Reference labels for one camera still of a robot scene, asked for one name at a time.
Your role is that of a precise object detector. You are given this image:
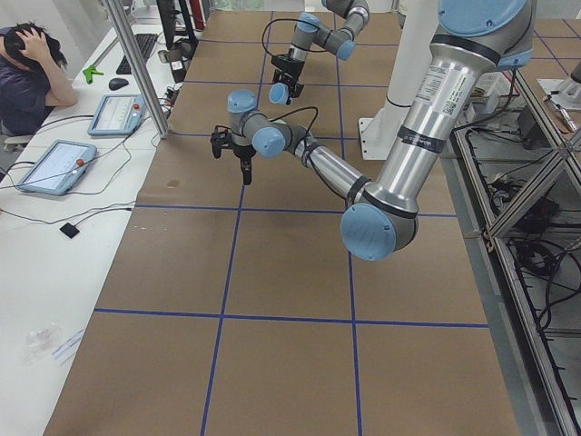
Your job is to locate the aluminium side frame rail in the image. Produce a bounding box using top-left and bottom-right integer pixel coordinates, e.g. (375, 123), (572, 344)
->
(447, 67), (581, 436)

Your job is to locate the far blue teach pendant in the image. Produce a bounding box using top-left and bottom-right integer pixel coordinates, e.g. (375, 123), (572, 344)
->
(87, 94), (146, 136)

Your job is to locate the seated person dark shirt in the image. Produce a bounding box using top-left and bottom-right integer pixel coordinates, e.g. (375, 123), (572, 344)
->
(1, 22), (78, 136)

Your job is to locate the brown paper table cover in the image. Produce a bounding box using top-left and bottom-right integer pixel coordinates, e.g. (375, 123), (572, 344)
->
(45, 12), (519, 435)

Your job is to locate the black keyboard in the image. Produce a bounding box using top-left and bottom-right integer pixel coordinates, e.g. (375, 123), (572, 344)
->
(115, 33), (159, 75)

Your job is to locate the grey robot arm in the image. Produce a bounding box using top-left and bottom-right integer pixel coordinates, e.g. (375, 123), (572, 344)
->
(269, 1), (369, 104)
(211, 1), (537, 261)

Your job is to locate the near blue teach pendant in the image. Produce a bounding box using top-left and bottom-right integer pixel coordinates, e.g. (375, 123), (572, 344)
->
(15, 140), (97, 196)

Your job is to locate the blue teach pendant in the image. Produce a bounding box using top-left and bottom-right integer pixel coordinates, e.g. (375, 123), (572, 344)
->
(15, 140), (97, 196)
(87, 94), (146, 136)

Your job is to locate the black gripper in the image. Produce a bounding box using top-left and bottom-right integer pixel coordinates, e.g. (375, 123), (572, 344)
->
(271, 54), (304, 98)
(210, 126), (255, 185)

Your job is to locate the aluminium frame post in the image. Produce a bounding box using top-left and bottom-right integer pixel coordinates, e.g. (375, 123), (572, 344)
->
(103, 0), (170, 139)

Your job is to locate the small black square pad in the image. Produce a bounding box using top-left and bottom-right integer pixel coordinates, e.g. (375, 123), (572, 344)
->
(59, 223), (80, 239)

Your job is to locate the black computer mouse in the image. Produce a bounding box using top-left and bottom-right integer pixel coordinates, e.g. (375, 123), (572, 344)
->
(108, 77), (129, 91)

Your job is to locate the light blue plastic cup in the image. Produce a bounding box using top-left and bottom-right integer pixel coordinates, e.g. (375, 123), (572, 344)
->
(269, 83), (290, 104)

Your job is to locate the clear plastic bag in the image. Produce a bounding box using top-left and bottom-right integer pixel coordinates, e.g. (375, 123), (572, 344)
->
(23, 322), (62, 364)

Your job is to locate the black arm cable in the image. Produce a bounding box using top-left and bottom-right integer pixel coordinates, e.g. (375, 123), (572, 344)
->
(267, 106), (319, 137)
(261, 17), (300, 83)

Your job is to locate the black computer monitor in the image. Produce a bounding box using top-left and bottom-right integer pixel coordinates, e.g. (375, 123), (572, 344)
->
(156, 0), (198, 51)

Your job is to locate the green plastic tool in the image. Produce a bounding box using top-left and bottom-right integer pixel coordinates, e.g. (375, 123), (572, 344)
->
(82, 64), (103, 84)

